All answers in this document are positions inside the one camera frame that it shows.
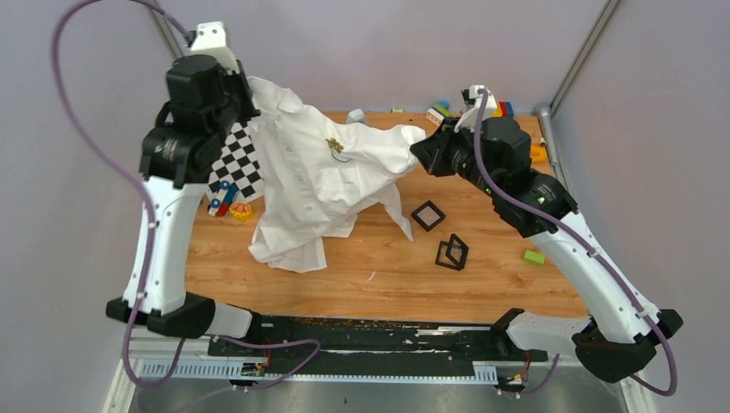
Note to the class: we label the yellow blue triangular toy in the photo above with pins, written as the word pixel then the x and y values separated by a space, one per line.
pixel 538 153

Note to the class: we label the yellow orange round toy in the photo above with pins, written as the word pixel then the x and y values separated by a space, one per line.
pixel 241 211

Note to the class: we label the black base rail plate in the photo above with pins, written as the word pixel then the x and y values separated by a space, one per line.
pixel 386 348

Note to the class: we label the black square frame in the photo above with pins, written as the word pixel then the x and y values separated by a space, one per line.
pixel 428 215

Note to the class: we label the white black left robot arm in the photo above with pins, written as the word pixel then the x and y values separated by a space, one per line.
pixel 208 96

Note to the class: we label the white green blue blocks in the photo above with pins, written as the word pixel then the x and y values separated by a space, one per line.
pixel 438 112

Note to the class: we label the black square frame box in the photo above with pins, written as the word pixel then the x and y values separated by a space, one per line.
pixel 452 254

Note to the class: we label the white button-up shirt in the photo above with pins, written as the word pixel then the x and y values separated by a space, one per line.
pixel 311 193

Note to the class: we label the white metronome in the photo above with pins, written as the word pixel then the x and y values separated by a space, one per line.
pixel 356 116

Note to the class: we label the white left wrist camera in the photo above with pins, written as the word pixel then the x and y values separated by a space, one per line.
pixel 211 39

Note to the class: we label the gold leaf brooch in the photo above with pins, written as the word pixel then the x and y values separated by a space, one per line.
pixel 334 145

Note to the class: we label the black white checkerboard mat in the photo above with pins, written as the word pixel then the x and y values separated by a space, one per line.
pixel 238 164

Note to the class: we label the grey metal corner pipe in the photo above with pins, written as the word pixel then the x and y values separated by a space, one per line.
pixel 543 113

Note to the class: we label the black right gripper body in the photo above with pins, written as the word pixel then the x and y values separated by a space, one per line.
pixel 442 159

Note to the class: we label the yellow red blue block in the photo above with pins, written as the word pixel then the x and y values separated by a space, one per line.
pixel 504 109

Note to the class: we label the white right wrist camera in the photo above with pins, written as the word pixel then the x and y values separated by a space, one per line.
pixel 474 97

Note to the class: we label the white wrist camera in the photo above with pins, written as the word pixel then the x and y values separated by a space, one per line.
pixel 211 39
pixel 474 97

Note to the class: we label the blue red toy car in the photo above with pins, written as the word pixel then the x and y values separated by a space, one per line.
pixel 222 199

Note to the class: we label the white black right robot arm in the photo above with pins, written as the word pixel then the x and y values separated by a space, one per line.
pixel 622 331

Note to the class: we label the green block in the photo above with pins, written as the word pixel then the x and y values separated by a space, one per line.
pixel 534 257

